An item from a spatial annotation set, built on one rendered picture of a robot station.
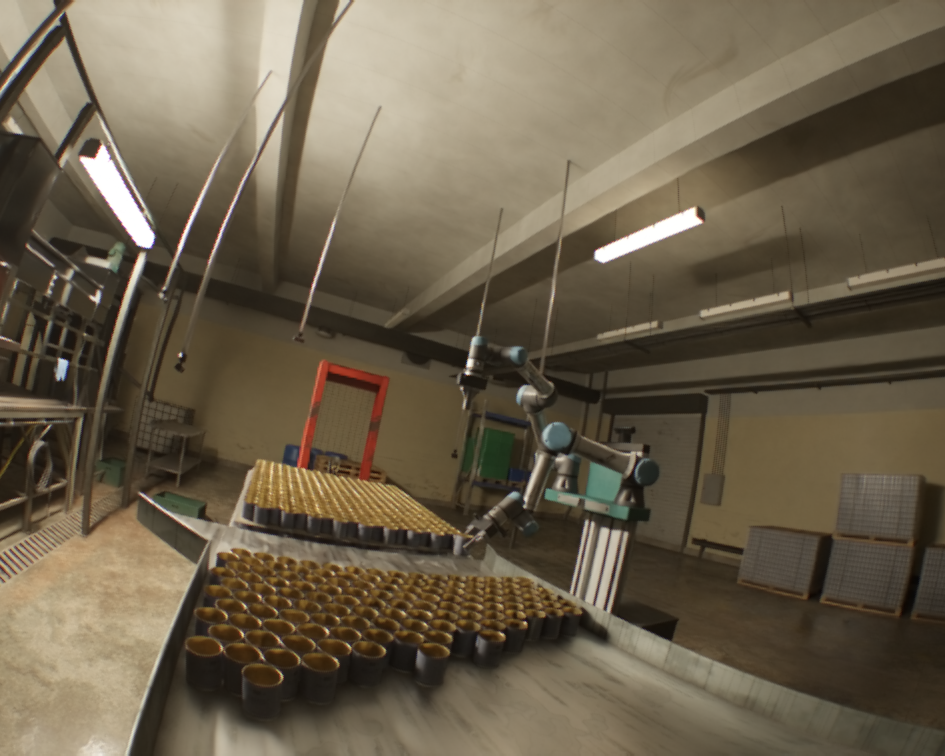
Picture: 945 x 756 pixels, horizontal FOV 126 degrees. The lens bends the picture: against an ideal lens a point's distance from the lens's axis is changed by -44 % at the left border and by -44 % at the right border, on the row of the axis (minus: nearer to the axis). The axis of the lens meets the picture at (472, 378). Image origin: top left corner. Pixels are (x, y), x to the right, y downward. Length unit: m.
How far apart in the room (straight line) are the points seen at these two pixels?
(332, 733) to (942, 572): 7.25
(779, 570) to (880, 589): 1.86
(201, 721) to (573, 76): 4.28
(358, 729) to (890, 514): 7.18
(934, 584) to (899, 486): 1.60
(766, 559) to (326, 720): 7.62
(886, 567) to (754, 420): 4.76
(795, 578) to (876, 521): 1.62
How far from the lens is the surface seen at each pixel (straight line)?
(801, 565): 7.78
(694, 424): 11.10
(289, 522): 1.94
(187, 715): 0.80
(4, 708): 2.46
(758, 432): 10.15
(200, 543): 1.41
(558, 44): 3.88
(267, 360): 10.96
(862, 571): 7.56
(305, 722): 0.82
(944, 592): 7.45
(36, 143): 2.24
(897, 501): 7.40
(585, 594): 2.52
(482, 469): 10.87
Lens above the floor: 1.60
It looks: 10 degrees up
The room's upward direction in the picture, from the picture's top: 11 degrees clockwise
